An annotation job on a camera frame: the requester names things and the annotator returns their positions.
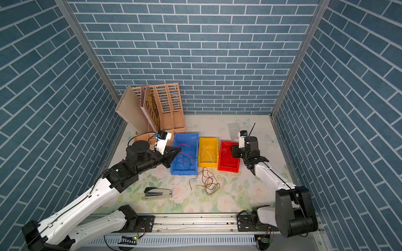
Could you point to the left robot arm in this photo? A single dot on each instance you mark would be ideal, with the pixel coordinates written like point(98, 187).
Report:
point(64, 230)

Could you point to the peach desk file organizer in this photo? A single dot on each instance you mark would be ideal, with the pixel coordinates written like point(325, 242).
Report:
point(168, 99)

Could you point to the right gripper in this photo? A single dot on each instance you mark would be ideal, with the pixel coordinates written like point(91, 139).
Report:
point(235, 150)

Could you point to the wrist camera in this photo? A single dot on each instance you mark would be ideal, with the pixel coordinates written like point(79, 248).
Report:
point(162, 139)
point(242, 137)

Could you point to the blue plastic bin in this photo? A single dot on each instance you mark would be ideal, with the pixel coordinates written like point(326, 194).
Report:
point(186, 163)

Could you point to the pink framed printed board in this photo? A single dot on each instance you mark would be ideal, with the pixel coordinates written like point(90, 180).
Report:
point(149, 107)

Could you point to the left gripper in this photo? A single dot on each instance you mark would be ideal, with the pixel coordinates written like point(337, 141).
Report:
point(168, 156)

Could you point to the red plastic bin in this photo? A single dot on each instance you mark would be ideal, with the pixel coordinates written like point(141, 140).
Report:
point(226, 162)

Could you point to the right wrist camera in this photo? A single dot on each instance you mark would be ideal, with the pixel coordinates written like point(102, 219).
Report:
point(242, 137)

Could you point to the black grey stapler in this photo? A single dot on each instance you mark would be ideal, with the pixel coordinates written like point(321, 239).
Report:
point(153, 193)

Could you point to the small green circuit board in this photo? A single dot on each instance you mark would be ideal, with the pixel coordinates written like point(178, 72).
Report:
point(264, 240)

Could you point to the aluminium mounting rail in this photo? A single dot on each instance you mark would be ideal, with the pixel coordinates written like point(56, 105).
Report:
point(217, 231)

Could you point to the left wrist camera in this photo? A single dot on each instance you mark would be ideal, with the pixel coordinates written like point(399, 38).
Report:
point(162, 139)

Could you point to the beige folder board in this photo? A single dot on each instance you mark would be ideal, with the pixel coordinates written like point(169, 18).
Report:
point(129, 109)

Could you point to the yellow plastic bin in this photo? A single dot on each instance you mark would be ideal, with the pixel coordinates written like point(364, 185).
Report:
point(208, 153)

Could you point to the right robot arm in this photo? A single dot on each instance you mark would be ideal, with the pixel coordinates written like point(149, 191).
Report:
point(294, 213)

